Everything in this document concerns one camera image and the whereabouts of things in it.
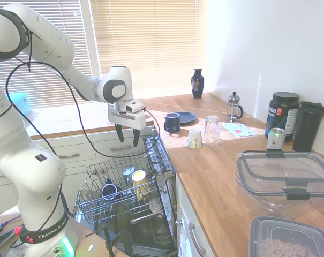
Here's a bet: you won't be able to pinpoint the black camera tripod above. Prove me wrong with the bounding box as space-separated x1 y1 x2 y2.
85 224 133 257

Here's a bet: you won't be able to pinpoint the open dishwasher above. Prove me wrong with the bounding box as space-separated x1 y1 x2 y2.
74 127 178 257

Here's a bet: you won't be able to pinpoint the white cabinet beside dishwasher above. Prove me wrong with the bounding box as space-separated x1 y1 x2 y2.
175 173 216 257

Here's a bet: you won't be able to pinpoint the gold metallic mug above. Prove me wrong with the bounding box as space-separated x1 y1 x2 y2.
131 170 152 201

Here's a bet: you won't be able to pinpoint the dark blue plate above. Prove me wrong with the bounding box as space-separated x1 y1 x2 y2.
175 111 197 125

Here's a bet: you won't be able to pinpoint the clear plastic food container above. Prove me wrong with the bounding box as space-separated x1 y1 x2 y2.
236 150 324 194
233 170 317 214

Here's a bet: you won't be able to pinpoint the grey mug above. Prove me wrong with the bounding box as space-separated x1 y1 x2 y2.
122 165 137 188

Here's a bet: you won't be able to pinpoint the black protein powder tub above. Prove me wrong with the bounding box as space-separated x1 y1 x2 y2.
265 92 301 142

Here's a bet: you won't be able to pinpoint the clear ribbed glass tumbler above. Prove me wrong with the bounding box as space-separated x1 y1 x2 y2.
204 114 221 145

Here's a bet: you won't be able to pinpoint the brown cereal pieces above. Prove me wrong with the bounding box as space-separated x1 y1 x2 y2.
262 238 317 257

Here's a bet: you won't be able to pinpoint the glass french press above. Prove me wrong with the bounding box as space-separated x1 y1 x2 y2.
225 91 244 122

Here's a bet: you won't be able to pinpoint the blue mug with pale rim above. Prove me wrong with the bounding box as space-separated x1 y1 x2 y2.
163 112 182 133

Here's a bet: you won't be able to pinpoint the white printed leaflet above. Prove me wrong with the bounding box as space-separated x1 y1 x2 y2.
221 122 254 139

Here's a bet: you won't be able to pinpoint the wire dishwasher rack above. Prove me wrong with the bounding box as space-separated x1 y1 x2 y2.
74 154 165 228

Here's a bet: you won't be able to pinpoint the white cabinet under window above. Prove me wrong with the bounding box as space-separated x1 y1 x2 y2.
0 125 154 215

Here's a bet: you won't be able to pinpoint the blue cable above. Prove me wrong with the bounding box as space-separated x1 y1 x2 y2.
0 215 22 243

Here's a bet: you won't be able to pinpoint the grey plastic food container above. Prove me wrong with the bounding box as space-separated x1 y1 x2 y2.
248 215 324 257

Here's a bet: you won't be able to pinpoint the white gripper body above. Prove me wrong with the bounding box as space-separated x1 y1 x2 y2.
108 102 147 131

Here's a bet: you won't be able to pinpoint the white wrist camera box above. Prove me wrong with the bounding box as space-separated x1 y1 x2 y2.
125 101 146 114

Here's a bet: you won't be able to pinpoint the dark blue mug with print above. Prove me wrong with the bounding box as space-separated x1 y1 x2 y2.
101 178 123 201

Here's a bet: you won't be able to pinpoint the white cup with print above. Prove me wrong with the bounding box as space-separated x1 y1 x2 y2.
183 127 205 149

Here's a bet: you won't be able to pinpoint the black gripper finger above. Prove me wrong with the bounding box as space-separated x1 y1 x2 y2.
115 123 125 143
132 128 141 148

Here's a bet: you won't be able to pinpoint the dark blue painted vase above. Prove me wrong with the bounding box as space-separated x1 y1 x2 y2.
191 69 205 100

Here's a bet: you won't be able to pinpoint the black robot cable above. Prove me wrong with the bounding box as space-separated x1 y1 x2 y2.
5 29 161 241

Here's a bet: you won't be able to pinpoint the black shaker bottle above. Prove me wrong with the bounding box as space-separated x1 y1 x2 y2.
292 101 324 153

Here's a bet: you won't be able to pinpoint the silver drink can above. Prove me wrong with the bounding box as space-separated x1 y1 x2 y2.
266 127 286 152

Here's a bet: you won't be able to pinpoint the beige window blind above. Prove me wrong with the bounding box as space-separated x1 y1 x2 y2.
0 0 94 113
89 0 208 100

